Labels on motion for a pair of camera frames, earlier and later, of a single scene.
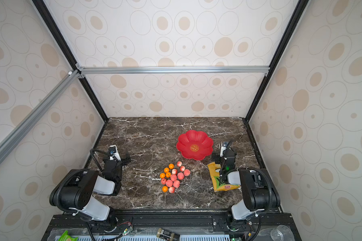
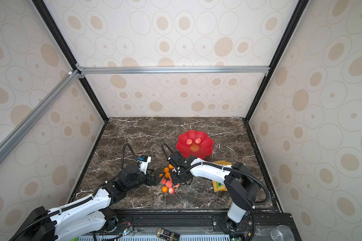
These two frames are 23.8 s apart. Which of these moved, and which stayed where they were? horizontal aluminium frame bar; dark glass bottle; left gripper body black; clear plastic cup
Moved: left gripper body black
Stayed: clear plastic cup; dark glass bottle; horizontal aluminium frame bar
